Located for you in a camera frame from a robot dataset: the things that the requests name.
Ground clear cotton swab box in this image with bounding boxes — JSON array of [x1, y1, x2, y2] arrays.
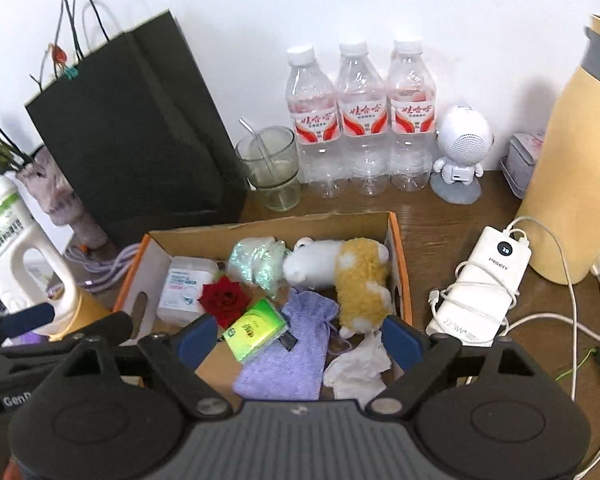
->
[[156, 256, 220, 326]]

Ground red cardboard box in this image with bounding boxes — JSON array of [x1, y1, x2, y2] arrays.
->
[[112, 211, 413, 401]]

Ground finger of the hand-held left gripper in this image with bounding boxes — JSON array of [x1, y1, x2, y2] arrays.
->
[[0, 304, 57, 339], [50, 311, 134, 357]]

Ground grey bouquet wrapping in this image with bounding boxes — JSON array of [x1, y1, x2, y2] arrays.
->
[[17, 147, 116, 256]]

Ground white power bank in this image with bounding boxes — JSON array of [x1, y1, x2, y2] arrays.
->
[[425, 226, 533, 348]]

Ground green tissue pack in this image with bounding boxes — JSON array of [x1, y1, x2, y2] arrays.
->
[[222, 297, 288, 363]]

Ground clear straw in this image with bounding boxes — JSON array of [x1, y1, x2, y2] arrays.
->
[[239, 119, 277, 181]]

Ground lilac cable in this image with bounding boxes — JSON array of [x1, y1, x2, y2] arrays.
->
[[65, 240, 143, 293]]

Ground white tissue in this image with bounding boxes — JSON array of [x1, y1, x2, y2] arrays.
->
[[322, 332, 392, 401]]

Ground glass cup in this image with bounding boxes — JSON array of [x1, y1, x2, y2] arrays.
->
[[235, 126, 302, 211]]

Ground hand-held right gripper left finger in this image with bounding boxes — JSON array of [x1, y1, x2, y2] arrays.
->
[[50, 312, 233, 418]]

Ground clear water bottle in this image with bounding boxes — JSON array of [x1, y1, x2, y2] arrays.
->
[[387, 35, 438, 192], [285, 46, 342, 198], [336, 41, 392, 196]]

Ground yellow mug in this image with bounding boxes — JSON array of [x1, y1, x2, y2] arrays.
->
[[45, 287, 113, 342]]

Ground black paper bag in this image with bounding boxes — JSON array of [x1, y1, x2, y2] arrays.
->
[[25, 0, 248, 246]]

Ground iridescent plastic bag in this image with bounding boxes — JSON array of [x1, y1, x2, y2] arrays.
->
[[227, 236, 287, 291]]

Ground white and yellow plush toy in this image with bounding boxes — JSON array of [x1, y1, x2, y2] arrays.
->
[[282, 237, 396, 338]]

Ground yellow thermos jug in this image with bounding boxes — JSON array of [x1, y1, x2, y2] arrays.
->
[[520, 14, 600, 286]]

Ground white cable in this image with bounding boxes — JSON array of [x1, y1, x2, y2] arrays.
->
[[427, 216, 600, 480]]

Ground green earphone cable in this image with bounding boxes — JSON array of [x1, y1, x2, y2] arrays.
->
[[555, 347, 598, 383]]

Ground white robot speaker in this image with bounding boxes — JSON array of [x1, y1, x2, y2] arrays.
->
[[430, 105, 496, 204]]

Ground purple cloth pouch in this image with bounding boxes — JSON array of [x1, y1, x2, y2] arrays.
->
[[232, 287, 338, 401]]

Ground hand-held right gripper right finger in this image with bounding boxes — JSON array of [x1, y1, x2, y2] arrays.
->
[[370, 314, 556, 416]]

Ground red artificial rose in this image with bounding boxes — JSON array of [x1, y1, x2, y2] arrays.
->
[[197, 276, 251, 329]]

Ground small grey tin box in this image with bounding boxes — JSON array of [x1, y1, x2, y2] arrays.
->
[[500, 132, 546, 198]]

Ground white detergent bottle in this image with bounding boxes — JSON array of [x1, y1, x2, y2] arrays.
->
[[0, 175, 78, 333]]

